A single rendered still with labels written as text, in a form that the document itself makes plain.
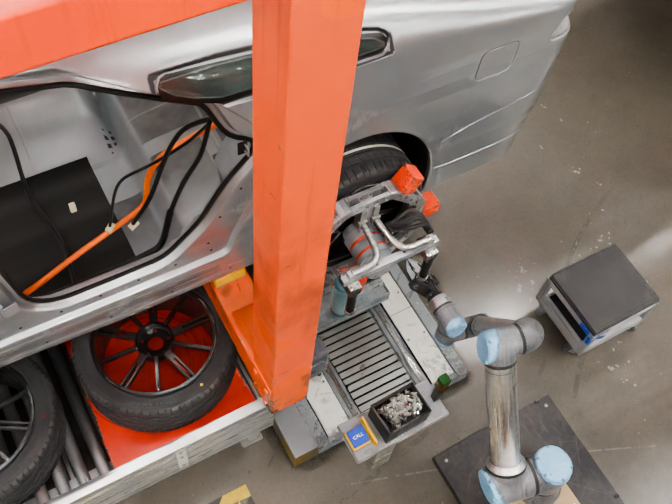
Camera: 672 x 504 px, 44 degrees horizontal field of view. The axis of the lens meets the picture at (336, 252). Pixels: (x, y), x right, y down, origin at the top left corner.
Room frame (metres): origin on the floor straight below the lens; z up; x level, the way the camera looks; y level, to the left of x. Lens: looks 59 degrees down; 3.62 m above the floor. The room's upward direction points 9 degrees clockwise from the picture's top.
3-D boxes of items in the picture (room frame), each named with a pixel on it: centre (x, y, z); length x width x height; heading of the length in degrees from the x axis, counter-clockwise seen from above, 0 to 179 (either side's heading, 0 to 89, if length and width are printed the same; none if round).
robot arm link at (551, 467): (1.04, -0.94, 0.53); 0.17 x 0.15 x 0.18; 115
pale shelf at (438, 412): (1.18, -0.34, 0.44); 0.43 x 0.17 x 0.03; 127
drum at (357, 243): (1.71, -0.13, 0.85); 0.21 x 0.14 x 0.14; 37
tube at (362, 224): (1.61, -0.08, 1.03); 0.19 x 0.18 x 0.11; 37
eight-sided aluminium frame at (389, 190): (1.76, -0.08, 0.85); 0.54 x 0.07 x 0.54; 127
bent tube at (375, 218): (1.73, -0.24, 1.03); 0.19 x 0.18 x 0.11; 37
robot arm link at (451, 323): (1.57, -0.51, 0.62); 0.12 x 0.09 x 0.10; 37
